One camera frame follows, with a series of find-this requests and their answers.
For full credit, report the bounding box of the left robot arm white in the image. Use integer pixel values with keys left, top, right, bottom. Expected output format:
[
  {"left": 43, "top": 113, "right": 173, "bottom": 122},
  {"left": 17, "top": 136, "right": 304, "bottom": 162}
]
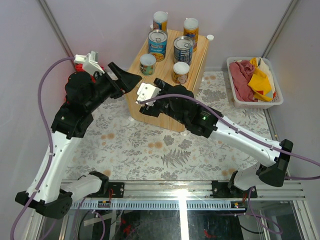
[{"left": 15, "top": 62, "right": 142, "bottom": 220}]

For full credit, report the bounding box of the yellow cloth in basket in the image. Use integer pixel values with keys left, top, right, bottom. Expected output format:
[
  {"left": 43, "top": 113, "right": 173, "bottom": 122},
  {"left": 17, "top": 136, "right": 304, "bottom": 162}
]
[{"left": 247, "top": 57, "right": 274, "bottom": 102}]

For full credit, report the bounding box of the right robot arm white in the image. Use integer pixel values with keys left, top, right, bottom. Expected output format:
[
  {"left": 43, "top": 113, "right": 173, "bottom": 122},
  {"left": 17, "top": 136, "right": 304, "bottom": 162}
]
[{"left": 136, "top": 78, "right": 293, "bottom": 198}]

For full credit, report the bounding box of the white corner connector back-right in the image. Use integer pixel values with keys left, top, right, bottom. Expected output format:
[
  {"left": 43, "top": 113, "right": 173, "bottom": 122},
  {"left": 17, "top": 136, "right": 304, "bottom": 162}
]
[{"left": 206, "top": 34, "right": 214, "bottom": 41}]

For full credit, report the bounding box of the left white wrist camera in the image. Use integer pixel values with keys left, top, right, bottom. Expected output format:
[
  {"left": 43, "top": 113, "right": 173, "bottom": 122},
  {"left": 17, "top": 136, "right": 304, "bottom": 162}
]
[{"left": 73, "top": 50, "right": 105, "bottom": 76}]

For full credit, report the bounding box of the white corner connector bottom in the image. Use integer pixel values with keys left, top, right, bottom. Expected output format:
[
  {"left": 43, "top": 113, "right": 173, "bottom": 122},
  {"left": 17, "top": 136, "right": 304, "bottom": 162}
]
[{"left": 180, "top": 131, "right": 188, "bottom": 137}]

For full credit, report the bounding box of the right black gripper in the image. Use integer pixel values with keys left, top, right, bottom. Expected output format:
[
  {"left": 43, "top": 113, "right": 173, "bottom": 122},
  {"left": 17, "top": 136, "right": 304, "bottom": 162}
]
[{"left": 140, "top": 77, "right": 187, "bottom": 125}]

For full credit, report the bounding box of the wooden grain cabinet box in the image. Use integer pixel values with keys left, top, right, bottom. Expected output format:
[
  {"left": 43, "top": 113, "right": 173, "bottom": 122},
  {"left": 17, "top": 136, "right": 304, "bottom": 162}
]
[{"left": 125, "top": 29, "right": 210, "bottom": 132}]

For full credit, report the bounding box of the red crumpled cloth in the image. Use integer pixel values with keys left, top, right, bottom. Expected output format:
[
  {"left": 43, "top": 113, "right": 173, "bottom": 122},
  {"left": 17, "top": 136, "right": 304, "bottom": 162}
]
[{"left": 67, "top": 63, "right": 105, "bottom": 83}]

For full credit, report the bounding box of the Progresso chicken noodle can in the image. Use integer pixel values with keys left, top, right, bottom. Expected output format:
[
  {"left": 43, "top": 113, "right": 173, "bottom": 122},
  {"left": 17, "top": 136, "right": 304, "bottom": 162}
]
[{"left": 148, "top": 29, "right": 168, "bottom": 62}]

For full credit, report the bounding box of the white plastic basket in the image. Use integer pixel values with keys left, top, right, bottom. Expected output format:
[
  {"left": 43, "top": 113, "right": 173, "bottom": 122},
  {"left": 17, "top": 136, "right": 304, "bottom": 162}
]
[{"left": 226, "top": 56, "right": 284, "bottom": 109}]

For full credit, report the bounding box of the white cloth in basket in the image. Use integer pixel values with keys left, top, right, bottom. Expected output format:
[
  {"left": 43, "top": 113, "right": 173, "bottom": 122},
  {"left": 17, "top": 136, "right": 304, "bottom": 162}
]
[{"left": 256, "top": 57, "right": 275, "bottom": 94}]

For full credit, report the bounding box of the fruit can silver bottom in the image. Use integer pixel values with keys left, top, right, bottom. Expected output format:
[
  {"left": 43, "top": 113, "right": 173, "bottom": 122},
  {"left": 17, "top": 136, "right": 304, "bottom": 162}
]
[{"left": 172, "top": 62, "right": 190, "bottom": 84}]

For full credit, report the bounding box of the dark blue soup can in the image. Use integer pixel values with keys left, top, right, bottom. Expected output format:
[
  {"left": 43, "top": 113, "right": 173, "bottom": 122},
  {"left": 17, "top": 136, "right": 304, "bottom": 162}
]
[{"left": 173, "top": 35, "right": 194, "bottom": 66}]

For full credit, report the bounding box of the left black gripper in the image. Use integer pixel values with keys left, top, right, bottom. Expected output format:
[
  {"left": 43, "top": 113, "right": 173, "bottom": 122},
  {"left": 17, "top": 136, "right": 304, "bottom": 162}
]
[{"left": 85, "top": 61, "right": 141, "bottom": 113}]

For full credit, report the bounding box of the pink cloth in basket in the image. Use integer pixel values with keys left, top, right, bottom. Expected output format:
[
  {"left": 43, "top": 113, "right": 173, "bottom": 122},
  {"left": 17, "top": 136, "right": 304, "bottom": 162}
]
[{"left": 229, "top": 60, "right": 255, "bottom": 102}]

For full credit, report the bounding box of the tall yellow congee can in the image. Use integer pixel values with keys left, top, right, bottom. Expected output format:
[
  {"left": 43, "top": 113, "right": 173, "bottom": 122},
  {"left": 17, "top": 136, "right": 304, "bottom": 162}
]
[{"left": 183, "top": 18, "right": 199, "bottom": 52}]

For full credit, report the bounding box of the aluminium mounting rail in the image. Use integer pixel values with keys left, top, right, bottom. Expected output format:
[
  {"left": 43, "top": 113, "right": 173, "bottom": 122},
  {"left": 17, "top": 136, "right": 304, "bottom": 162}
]
[{"left": 37, "top": 179, "right": 306, "bottom": 201}]

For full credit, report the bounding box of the small green white-lid can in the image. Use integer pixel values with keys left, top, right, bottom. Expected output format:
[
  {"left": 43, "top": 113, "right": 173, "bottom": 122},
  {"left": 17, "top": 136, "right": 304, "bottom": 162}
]
[{"left": 139, "top": 54, "right": 157, "bottom": 76}]

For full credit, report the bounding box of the floral table mat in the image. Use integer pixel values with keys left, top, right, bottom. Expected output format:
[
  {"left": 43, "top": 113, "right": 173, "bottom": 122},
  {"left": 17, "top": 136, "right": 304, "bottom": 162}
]
[{"left": 55, "top": 71, "right": 285, "bottom": 181}]

